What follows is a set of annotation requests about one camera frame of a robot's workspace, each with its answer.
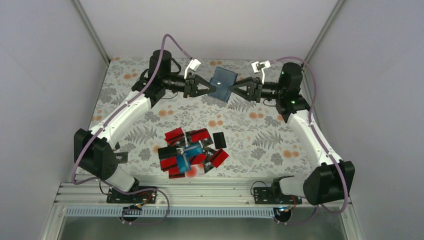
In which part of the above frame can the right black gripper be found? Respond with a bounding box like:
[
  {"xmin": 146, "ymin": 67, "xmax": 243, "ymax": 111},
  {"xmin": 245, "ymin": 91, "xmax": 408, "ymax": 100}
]
[{"xmin": 229, "ymin": 76, "xmax": 285, "ymax": 103}]

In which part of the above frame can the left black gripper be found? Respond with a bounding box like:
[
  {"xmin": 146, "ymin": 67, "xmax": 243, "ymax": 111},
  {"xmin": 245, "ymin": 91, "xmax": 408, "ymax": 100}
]
[{"xmin": 162, "ymin": 71, "xmax": 215, "ymax": 98}]

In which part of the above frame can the blue leather card holder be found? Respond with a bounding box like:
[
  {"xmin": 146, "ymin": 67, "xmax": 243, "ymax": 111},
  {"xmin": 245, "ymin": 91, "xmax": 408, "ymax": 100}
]
[{"xmin": 208, "ymin": 66, "xmax": 238, "ymax": 103}]

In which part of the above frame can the blue card with grey stripe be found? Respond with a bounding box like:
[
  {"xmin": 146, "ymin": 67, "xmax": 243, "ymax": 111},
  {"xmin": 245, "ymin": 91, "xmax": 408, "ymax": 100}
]
[{"xmin": 176, "ymin": 143, "xmax": 206, "ymax": 174}]

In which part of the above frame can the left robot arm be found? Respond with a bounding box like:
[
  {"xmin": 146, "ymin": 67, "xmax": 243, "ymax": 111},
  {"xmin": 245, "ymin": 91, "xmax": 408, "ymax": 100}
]
[{"xmin": 73, "ymin": 50, "xmax": 216, "ymax": 203}]

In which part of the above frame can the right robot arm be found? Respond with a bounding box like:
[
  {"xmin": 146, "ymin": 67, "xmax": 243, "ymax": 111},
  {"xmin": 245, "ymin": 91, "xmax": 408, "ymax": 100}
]
[{"xmin": 229, "ymin": 62, "xmax": 355, "ymax": 208}]

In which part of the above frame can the red card top centre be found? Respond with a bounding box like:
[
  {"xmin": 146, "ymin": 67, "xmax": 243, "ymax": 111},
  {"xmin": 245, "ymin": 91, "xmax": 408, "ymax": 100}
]
[{"xmin": 185, "ymin": 128, "xmax": 210, "ymax": 143}]

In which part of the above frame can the red card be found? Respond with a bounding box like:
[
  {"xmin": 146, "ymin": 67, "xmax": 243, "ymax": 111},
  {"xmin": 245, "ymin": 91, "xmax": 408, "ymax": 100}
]
[
  {"xmin": 209, "ymin": 148, "xmax": 229, "ymax": 168},
  {"xmin": 160, "ymin": 156, "xmax": 185, "ymax": 179},
  {"xmin": 185, "ymin": 128, "xmax": 210, "ymax": 143},
  {"xmin": 164, "ymin": 127, "xmax": 185, "ymax": 146}
]

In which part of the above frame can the black card apart right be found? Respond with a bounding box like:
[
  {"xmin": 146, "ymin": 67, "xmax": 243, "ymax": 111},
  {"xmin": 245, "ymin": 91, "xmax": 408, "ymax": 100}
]
[{"xmin": 212, "ymin": 132, "xmax": 227, "ymax": 149}]

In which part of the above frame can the red card top left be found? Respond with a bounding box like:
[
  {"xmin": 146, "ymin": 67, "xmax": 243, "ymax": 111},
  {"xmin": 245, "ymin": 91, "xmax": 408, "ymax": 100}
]
[{"xmin": 164, "ymin": 127, "xmax": 185, "ymax": 146}]

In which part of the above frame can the red card right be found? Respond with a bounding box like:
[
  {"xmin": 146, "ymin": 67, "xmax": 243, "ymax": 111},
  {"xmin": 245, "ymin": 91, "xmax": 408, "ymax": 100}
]
[{"xmin": 209, "ymin": 148, "xmax": 229, "ymax": 168}]

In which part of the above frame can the black card left pile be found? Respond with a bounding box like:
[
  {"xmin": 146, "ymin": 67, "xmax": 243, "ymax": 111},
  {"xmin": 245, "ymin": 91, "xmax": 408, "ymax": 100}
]
[{"xmin": 157, "ymin": 145, "xmax": 180, "ymax": 160}]

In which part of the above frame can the red card bottom left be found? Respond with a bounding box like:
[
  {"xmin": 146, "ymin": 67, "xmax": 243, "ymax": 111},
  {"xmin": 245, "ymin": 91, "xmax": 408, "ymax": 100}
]
[{"xmin": 160, "ymin": 156, "xmax": 185, "ymax": 179}]

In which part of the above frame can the black vip card far left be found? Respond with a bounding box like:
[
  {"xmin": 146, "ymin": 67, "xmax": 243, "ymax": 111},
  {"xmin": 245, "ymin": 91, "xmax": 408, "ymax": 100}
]
[{"xmin": 113, "ymin": 142, "xmax": 129, "ymax": 164}]

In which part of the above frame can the floral table mat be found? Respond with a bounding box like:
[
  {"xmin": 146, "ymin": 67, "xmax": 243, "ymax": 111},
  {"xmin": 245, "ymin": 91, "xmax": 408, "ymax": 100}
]
[{"xmin": 89, "ymin": 56, "xmax": 315, "ymax": 178}]

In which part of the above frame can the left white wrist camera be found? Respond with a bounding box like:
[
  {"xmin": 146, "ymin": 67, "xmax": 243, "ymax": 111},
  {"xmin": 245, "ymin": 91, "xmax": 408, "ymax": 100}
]
[{"xmin": 184, "ymin": 58, "xmax": 202, "ymax": 80}]

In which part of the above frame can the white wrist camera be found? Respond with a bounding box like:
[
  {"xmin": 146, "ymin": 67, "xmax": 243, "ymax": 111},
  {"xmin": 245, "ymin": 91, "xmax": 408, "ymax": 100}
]
[
  {"xmin": 251, "ymin": 60, "xmax": 271, "ymax": 84},
  {"xmin": 184, "ymin": 58, "xmax": 202, "ymax": 80}
]

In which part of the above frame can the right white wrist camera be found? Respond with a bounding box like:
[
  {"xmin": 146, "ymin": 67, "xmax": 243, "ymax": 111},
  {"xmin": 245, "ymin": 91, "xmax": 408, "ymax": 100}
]
[{"xmin": 251, "ymin": 60, "xmax": 271, "ymax": 84}]

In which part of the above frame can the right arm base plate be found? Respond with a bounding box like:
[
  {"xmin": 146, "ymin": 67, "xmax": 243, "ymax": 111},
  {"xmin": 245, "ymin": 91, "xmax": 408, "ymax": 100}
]
[{"xmin": 251, "ymin": 187, "xmax": 303, "ymax": 205}]

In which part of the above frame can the aluminium frame rail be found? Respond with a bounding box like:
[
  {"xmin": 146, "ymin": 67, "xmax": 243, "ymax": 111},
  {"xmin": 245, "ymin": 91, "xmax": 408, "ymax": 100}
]
[{"xmin": 54, "ymin": 177, "xmax": 256, "ymax": 207}]

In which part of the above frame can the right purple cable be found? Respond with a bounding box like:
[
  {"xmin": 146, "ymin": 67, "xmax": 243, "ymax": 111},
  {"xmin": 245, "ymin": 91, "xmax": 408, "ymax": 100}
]
[{"xmin": 269, "ymin": 56, "xmax": 352, "ymax": 226}]

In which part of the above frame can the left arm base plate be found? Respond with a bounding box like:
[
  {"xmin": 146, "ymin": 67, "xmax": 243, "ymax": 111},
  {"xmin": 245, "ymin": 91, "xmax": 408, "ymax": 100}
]
[{"xmin": 106, "ymin": 186, "xmax": 157, "ymax": 205}]

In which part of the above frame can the white slotted cable duct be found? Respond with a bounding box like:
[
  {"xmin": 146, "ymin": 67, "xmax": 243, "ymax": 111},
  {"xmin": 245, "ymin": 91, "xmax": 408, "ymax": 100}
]
[{"xmin": 64, "ymin": 206, "xmax": 275, "ymax": 219}]

